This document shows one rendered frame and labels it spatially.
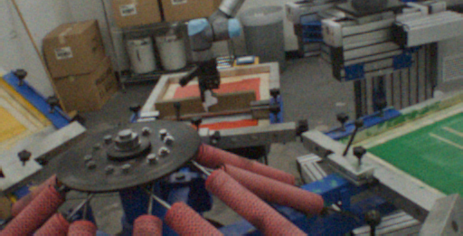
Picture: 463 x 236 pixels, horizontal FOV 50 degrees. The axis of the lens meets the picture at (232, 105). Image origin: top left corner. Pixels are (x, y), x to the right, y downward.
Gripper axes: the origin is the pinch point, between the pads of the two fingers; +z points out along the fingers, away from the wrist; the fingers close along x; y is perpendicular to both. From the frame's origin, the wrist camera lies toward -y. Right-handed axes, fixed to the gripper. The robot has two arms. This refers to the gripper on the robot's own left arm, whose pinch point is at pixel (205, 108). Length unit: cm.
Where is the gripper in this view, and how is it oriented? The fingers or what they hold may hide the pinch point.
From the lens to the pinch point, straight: 200.7
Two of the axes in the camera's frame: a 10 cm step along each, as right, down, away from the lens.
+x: 0.7, -3.9, 9.2
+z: 1.4, 9.2, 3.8
